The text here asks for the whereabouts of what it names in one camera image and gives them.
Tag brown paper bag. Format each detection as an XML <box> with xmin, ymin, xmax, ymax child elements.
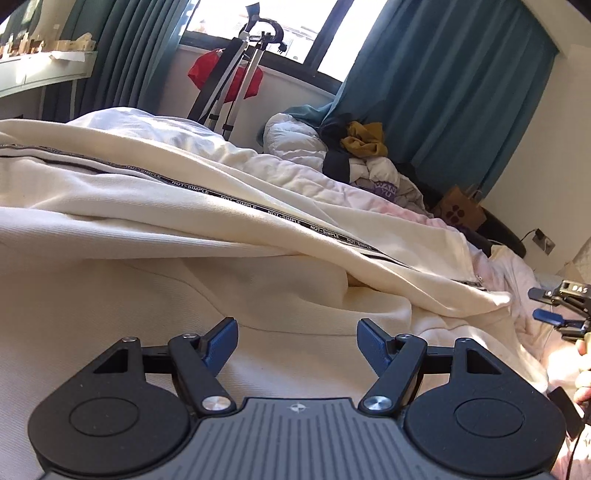
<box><xmin>433</xmin><ymin>185</ymin><xmax>488</xmax><ymax>232</ymax></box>

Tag black seat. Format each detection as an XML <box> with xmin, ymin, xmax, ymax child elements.
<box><xmin>468</xmin><ymin>210</ymin><xmax>528</xmax><ymax>259</ymax></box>

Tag white wall shelf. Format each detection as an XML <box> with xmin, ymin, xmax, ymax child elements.
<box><xmin>0</xmin><ymin>49</ymin><xmax>99</xmax><ymax>98</ymax></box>

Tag wall socket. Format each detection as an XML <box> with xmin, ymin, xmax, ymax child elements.
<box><xmin>533</xmin><ymin>228</ymin><xmax>557</xmax><ymax>256</ymax></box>

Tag white pink bed sheet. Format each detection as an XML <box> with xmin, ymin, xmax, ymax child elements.
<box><xmin>68</xmin><ymin>107</ymin><xmax>580</xmax><ymax>356</ymax></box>

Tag mustard yellow cloth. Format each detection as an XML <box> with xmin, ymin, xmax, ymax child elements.
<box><xmin>340</xmin><ymin>121</ymin><xmax>389</xmax><ymax>158</ymax></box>

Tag pile of crumpled clothes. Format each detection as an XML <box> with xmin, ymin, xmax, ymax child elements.
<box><xmin>262</xmin><ymin>112</ymin><xmax>419</xmax><ymax>195</ymax></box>

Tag black wrist strap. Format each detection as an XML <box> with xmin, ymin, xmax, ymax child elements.
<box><xmin>547</xmin><ymin>387</ymin><xmax>585</xmax><ymax>440</ymax></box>

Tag black cloth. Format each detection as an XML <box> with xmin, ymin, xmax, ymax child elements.
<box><xmin>320</xmin><ymin>117</ymin><xmax>357</xmax><ymax>186</ymax></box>

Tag white cloth with purple print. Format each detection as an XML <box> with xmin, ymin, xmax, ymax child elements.
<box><xmin>351</xmin><ymin>174</ymin><xmax>426</xmax><ymax>210</ymax></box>

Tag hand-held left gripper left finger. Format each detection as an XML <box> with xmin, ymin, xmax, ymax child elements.
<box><xmin>91</xmin><ymin>316</ymin><xmax>240</xmax><ymax>416</ymax></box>

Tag person's right hand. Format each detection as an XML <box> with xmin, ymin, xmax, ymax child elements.
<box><xmin>574</xmin><ymin>331</ymin><xmax>591</xmax><ymax>404</ymax></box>

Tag black framed window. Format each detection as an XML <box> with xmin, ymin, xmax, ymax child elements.
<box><xmin>178</xmin><ymin>0</ymin><xmax>389</xmax><ymax>91</ymax></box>

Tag wide teal curtain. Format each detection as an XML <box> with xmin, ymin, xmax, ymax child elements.
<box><xmin>286</xmin><ymin>0</ymin><xmax>562</xmax><ymax>204</ymax></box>

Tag red bag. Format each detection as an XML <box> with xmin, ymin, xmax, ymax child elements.
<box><xmin>187</xmin><ymin>50</ymin><xmax>264</xmax><ymax>100</ymax></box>

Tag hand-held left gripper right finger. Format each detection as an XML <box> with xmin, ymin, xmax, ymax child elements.
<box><xmin>357</xmin><ymin>318</ymin><xmax>507</xmax><ymax>416</ymax></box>

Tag folded metal stand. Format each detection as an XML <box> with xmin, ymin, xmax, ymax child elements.
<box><xmin>187</xmin><ymin>2</ymin><xmax>290</xmax><ymax>140</ymax></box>

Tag cream zip jacket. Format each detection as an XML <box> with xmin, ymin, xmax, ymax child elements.
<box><xmin>0</xmin><ymin>117</ymin><xmax>551</xmax><ymax>480</ymax></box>

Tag narrow teal curtain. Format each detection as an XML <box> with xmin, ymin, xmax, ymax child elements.
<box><xmin>42</xmin><ymin>0</ymin><xmax>195</xmax><ymax>123</ymax></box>

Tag row of wooden shelf ornaments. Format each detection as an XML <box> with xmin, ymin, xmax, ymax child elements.
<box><xmin>0</xmin><ymin>25</ymin><xmax>98</xmax><ymax>59</ymax></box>

